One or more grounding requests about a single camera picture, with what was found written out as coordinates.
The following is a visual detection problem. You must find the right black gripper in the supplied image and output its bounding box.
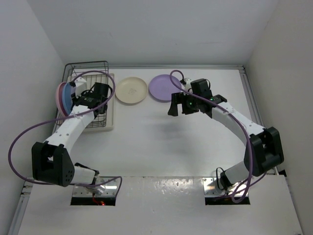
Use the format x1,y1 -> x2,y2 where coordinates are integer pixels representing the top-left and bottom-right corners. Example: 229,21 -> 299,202
168,91 -> 201,116

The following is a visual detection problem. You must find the cream plate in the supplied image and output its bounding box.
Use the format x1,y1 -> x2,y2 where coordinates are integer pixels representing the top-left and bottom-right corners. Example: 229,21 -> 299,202
115,77 -> 148,105

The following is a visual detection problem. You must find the blue plate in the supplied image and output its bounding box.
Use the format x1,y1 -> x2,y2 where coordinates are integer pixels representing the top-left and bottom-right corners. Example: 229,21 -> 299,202
62,83 -> 72,116

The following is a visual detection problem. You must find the pink plate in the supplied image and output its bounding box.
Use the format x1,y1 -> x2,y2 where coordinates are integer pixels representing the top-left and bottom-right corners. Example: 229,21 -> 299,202
55,82 -> 67,117

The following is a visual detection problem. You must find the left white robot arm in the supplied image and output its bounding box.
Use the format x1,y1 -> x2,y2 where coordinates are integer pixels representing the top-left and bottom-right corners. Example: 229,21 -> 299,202
31,82 -> 113,187

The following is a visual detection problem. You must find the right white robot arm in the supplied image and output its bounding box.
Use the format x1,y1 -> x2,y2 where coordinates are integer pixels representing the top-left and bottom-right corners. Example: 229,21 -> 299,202
168,78 -> 284,191

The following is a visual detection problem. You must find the far purple plate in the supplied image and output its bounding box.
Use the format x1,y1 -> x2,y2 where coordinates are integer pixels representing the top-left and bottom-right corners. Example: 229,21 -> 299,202
148,74 -> 181,102

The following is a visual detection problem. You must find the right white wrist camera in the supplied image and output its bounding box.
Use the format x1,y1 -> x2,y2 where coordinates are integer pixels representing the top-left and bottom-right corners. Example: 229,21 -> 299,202
180,78 -> 193,91

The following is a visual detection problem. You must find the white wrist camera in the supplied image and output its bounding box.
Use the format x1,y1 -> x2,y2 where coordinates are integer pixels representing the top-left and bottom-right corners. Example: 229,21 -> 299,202
180,78 -> 193,91
70,77 -> 87,98

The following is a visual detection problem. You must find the black wire dish rack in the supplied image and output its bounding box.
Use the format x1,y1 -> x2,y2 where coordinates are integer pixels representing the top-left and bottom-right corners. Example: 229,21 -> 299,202
62,60 -> 113,132

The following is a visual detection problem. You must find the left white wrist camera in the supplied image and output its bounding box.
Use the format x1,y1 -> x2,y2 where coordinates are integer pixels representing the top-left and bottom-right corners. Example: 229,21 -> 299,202
70,77 -> 87,98

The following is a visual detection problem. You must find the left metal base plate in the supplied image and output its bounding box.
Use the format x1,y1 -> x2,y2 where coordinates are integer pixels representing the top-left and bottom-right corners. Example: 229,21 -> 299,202
72,177 -> 120,198

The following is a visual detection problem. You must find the metal base plate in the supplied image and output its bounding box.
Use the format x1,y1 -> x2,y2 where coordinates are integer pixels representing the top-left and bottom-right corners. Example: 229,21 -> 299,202
202,177 -> 246,198
72,177 -> 120,198

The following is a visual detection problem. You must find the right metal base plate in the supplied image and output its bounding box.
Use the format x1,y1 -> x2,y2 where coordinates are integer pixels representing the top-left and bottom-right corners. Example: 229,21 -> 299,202
202,177 -> 246,198

